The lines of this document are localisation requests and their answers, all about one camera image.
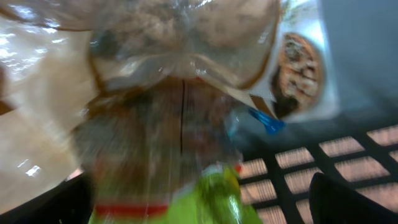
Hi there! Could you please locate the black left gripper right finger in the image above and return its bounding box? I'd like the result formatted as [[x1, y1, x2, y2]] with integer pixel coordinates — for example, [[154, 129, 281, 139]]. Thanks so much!
[[308, 172, 397, 224]]

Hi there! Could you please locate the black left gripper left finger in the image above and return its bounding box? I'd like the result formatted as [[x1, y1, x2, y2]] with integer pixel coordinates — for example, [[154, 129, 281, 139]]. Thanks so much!
[[1, 174, 93, 224]]

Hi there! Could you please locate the green snack bag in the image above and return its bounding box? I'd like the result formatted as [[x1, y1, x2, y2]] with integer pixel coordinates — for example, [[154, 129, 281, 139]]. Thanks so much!
[[73, 78, 261, 223]]

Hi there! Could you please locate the blue snack bar wrapper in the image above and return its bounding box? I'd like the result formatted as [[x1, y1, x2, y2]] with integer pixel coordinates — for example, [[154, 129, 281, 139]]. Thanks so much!
[[248, 108, 285, 134]]

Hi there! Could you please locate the beige cookie bag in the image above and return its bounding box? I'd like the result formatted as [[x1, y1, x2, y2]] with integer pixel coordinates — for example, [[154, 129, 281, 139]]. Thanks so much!
[[0, 0, 340, 215]]

